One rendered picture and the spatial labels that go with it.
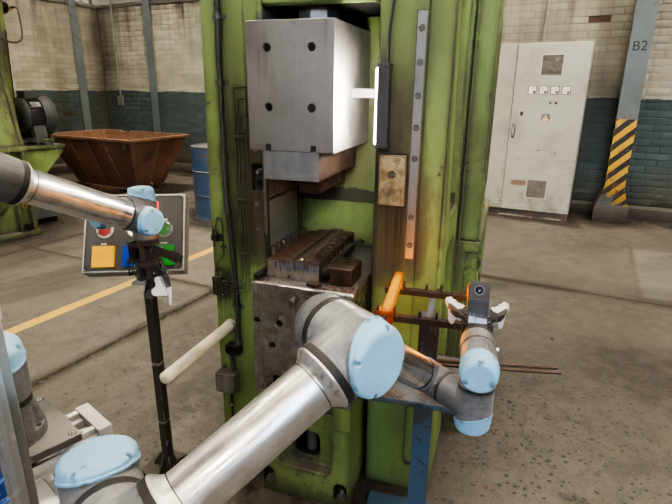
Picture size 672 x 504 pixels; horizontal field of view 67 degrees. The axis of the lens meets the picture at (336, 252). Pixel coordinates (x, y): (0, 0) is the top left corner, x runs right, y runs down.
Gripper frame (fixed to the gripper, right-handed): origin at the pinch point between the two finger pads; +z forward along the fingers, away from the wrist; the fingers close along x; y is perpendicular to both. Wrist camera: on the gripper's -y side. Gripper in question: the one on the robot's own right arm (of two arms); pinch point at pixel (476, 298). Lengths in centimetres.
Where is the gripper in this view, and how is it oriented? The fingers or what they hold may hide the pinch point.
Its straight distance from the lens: 135.8
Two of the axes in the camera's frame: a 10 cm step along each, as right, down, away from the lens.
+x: 9.7, 0.8, -2.2
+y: -0.1, 9.5, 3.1
